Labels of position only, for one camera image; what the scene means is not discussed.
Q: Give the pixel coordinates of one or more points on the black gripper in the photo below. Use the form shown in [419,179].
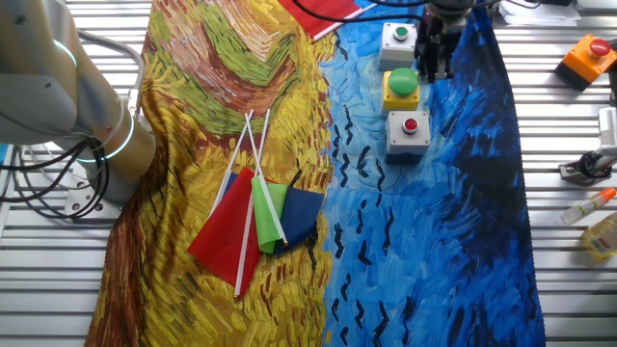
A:
[438,36]

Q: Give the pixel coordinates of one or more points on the grey box red button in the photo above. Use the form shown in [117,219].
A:
[407,142]

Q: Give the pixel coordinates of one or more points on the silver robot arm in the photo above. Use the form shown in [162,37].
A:
[48,96]

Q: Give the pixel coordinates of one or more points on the yellow box green mushroom button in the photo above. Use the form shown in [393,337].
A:
[402,96]

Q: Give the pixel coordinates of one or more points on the grey box green button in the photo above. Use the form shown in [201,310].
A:
[393,48]

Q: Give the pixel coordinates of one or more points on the white paper stack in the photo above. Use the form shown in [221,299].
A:
[540,14]

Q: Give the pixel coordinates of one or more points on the large red flag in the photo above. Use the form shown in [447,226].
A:
[318,12]

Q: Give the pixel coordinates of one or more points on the orange emergency stop box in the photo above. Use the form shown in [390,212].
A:
[583,62]

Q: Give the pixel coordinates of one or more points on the painted wheat field cloth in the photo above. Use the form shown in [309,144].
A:
[410,241]

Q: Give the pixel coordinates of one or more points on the small blue flag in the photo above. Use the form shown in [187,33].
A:
[301,217]

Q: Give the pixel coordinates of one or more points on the small green flag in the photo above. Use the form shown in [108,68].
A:
[265,217]

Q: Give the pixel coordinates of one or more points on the clear bottle yellow liquid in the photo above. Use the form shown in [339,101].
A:
[602,238]

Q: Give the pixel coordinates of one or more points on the small red flag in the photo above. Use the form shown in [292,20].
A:
[222,241]

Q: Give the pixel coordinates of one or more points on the silver ribbed camera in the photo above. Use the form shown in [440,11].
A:
[608,127]

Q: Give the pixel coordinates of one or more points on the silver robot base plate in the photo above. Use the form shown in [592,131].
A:
[84,207]

